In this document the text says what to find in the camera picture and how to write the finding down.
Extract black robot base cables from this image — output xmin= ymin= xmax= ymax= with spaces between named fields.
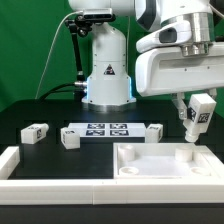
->
xmin=39 ymin=81 xmax=88 ymax=100

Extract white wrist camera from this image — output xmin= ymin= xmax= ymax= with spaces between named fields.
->
xmin=136 ymin=20 xmax=192 ymax=53

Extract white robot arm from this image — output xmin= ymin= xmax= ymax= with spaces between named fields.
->
xmin=68 ymin=0 xmax=224 ymax=110

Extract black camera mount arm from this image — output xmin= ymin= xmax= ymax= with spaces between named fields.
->
xmin=65 ymin=16 xmax=92 ymax=99

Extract grey camera on mount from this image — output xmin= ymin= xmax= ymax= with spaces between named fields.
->
xmin=83 ymin=8 xmax=113 ymax=21

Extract white U-shaped fence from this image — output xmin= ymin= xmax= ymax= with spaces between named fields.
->
xmin=0 ymin=146 xmax=224 ymax=205

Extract white camera cable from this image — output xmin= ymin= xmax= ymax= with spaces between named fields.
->
xmin=34 ymin=10 xmax=84 ymax=100

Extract white marker tag plate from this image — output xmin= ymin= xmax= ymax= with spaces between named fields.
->
xmin=68 ymin=123 xmax=146 ymax=137

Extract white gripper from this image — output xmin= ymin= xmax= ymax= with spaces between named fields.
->
xmin=135 ymin=44 xmax=224 ymax=120

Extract white square tabletop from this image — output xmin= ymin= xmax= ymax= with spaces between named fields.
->
xmin=113 ymin=143 xmax=217 ymax=179

